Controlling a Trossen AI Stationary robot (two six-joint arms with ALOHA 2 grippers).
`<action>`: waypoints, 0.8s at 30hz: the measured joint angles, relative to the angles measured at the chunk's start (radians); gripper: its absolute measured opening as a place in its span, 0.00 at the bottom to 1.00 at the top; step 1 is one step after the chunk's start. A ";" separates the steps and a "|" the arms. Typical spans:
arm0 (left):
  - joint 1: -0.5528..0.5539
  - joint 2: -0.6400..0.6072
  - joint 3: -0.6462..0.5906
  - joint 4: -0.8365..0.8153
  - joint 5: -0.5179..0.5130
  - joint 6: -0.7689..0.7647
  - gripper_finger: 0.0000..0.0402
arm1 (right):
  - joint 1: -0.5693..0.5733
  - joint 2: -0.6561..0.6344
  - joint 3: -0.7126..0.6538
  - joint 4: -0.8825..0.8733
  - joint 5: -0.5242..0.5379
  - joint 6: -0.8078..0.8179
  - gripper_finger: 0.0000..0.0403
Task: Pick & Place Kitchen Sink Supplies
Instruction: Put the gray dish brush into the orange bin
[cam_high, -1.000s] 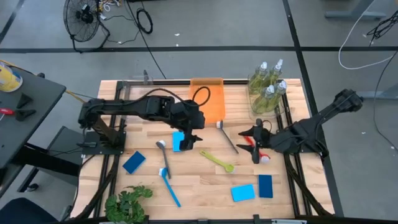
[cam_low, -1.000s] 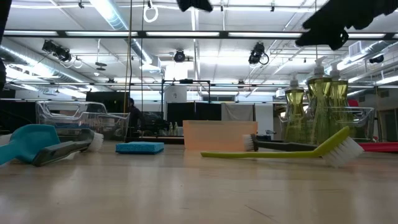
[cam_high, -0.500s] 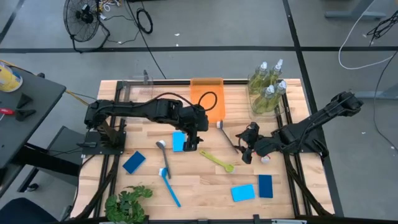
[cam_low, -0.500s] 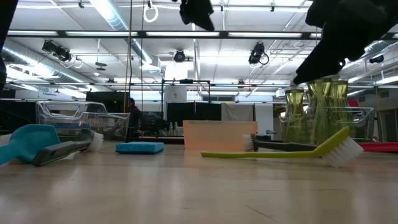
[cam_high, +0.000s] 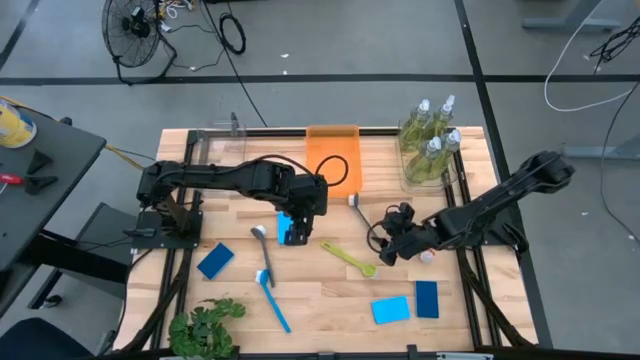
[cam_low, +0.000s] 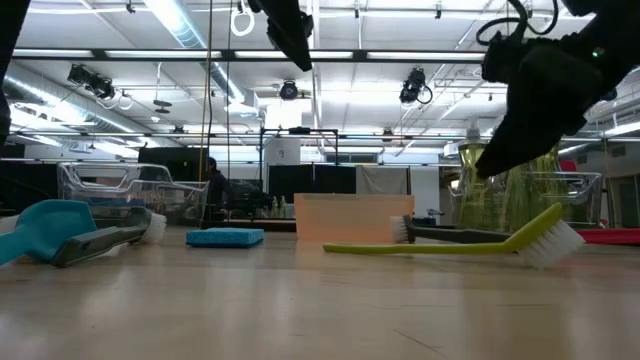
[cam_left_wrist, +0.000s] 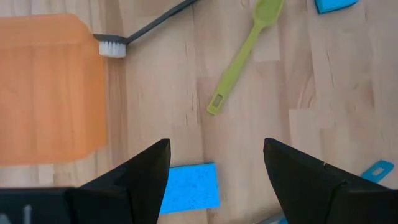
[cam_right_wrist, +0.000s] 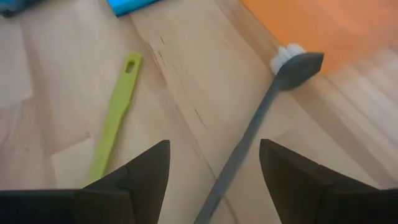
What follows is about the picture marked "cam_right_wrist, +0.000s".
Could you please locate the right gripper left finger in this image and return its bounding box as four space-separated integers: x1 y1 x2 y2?
0 139 171 224

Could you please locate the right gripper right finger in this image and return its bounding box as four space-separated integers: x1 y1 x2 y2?
259 139 398 224

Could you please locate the grey dish brush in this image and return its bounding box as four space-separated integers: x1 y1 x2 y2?
192 43 325 224

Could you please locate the light blue sponge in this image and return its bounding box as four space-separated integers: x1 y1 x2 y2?
107 0 162 17

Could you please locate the orange translucent plastic bin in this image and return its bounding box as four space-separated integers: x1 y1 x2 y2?
241 0 398 77

